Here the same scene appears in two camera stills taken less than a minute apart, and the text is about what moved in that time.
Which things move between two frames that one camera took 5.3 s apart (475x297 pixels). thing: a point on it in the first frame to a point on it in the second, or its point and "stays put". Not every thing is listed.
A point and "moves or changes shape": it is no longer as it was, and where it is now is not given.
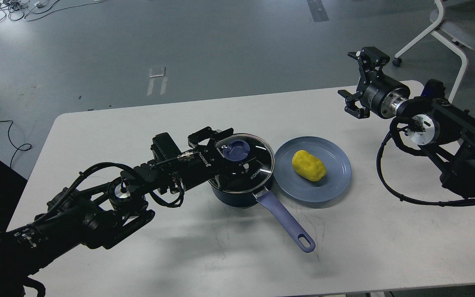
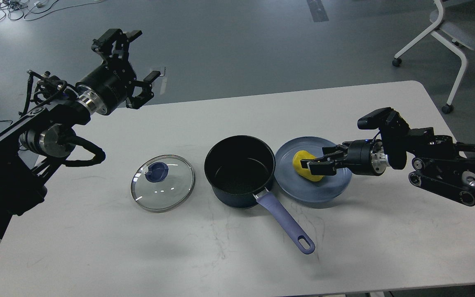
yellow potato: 309,166 stays put
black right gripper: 382,95 to 366,156
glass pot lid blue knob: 236,150 moves or changes shape
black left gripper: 197,166 to 105,88
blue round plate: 337,163 stays put
